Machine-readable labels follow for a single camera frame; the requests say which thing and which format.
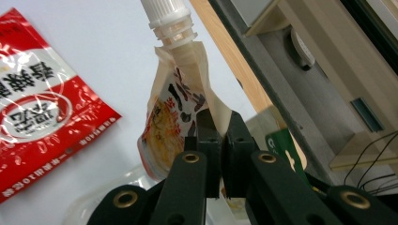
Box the black hanging cables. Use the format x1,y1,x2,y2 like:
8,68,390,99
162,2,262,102
343,130,398,196

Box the dark object under desk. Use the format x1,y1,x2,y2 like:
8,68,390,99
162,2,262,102
289,27,316,71

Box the red and white sauce packet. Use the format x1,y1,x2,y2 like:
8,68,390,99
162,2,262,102
0,7,123,204

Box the spouted orange sauce pouch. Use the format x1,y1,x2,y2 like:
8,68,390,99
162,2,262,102
136,0,235,183

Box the grey drawer handle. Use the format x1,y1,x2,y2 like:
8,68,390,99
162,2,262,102
349,97,385,133

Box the green and cream sauce packet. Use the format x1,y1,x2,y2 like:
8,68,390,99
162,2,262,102
265,127,312,184

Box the translucent plastic container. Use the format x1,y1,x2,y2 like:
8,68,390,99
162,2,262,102
61,107,287,225

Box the black horizontal frame bar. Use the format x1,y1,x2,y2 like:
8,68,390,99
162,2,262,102
207,0,343,186

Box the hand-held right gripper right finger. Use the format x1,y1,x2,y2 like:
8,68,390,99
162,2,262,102
221,110,261,200

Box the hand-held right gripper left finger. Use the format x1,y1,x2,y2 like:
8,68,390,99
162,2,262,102
183,108,223,199

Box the wooden table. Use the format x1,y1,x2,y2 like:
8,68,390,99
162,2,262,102
188,0,274,114

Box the white board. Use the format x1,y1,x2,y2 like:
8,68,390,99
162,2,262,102
0,0,258,225

